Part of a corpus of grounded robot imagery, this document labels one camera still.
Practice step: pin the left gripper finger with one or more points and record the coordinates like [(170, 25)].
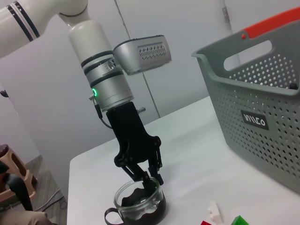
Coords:
[(158, 164), (133, 172)]

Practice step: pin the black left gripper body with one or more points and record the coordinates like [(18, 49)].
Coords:
[(129, 136)]

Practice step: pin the small white building block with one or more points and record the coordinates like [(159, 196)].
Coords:
[(215, 211)]

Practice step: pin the dark red long building block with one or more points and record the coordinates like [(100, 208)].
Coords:
[(209, 222)]

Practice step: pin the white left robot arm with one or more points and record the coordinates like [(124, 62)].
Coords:
[(86, 47)]

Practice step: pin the grey perforated storage basket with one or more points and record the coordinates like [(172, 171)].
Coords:
[(253, 152)]

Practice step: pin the green building block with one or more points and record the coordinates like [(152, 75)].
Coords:
[(241, 220)]

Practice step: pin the silver wrist connector stub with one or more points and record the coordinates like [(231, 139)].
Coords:
[(141, 110)]

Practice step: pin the black curved chair part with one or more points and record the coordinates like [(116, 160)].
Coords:
[(21, 189)]

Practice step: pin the brown plastic stool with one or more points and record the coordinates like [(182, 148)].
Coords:
[(14, 159)]

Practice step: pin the khaki trouser leg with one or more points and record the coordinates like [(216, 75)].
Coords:
[(23, 219)]

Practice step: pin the black round teapot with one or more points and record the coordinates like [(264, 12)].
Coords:
[(293, 86)]

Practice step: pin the left wrist camera housing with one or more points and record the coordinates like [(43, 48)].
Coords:
[(143, 55)]

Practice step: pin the black wall hook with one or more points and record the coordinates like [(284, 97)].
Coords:
[(3, 93)]

